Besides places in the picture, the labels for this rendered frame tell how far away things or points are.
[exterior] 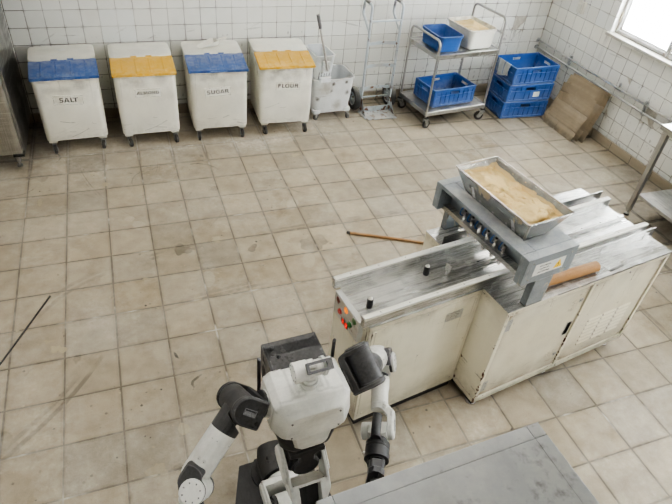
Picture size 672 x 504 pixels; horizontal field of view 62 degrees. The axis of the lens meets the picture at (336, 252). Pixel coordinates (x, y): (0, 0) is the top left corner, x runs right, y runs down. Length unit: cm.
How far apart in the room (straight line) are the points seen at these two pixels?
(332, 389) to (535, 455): 83
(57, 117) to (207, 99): 129
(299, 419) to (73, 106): 417
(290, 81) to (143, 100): 136
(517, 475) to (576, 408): 267
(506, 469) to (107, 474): 243
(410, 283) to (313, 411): 125
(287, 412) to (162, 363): 189
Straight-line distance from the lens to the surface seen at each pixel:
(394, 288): 287
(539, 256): 276
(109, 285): 417
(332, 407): 186
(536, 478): 118
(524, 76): 677
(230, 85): 551
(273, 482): 275
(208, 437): 185
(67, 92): 545
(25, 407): 363
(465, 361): 336
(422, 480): 111
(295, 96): 571
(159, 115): 555
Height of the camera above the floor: 277
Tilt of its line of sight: 40 degrees down
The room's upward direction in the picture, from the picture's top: 6 degrees clockwise
